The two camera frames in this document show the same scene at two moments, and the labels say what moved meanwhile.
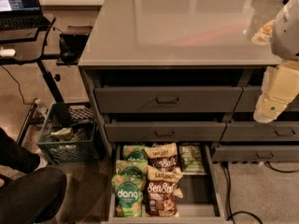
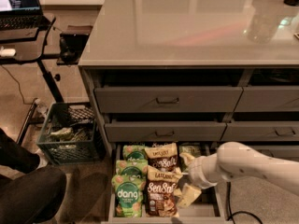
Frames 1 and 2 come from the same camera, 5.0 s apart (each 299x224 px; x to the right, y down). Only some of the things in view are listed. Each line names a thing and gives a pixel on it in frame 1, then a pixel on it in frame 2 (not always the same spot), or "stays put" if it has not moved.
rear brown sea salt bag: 163,156 stays put
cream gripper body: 286,32 → 196,173
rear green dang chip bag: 134,152 stays put
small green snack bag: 192,159 stays put
